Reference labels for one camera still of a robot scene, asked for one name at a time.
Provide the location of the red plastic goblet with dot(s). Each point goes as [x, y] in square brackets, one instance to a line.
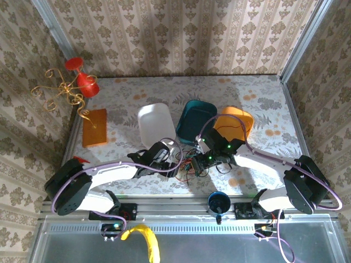
[87, 83]

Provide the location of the perforated metal trough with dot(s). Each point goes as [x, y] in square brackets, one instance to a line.
[205, 246]

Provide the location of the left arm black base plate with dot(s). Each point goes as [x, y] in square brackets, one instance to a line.
[129, 211]

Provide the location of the teal plastic tray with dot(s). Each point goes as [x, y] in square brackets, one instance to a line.
[193, 123]

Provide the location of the aluminium front frame rail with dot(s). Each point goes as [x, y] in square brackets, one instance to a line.
[170, 205]

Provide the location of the left aluminium corner post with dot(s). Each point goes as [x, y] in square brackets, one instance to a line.
[55, 30]

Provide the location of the orange wooden board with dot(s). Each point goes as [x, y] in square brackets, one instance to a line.
[94, 128]

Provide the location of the left controller board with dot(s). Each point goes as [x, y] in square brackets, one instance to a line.
[111, 228]

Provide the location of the right aluminium corner post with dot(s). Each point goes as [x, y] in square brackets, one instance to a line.
[304, 41]

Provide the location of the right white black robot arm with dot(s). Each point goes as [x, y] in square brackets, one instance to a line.
[260, 161]

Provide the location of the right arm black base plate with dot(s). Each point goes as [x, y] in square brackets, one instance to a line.
[242, 212]

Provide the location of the small red object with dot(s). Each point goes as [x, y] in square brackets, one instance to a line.
[81, 159]

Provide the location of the blue metal mug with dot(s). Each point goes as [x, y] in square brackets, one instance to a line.
[218, 204]

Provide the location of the orange plastic tray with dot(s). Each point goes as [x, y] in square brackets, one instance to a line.
[233, 117]

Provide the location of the white plastic tray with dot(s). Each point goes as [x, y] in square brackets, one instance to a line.
[155, 123]

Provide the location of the yellow banana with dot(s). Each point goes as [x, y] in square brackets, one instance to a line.
[149, 238]

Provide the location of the aluminium corner post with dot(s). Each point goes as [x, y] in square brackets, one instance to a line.
[304, 41]
[55, 30]

